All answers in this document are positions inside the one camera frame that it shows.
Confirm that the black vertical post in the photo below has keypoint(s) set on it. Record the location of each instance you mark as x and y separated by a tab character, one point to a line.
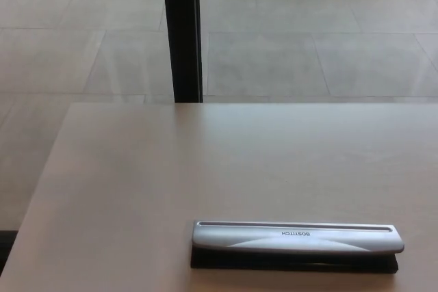
183	32

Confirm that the silver Bostitch hole punch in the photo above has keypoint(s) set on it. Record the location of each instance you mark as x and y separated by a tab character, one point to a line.
267	239

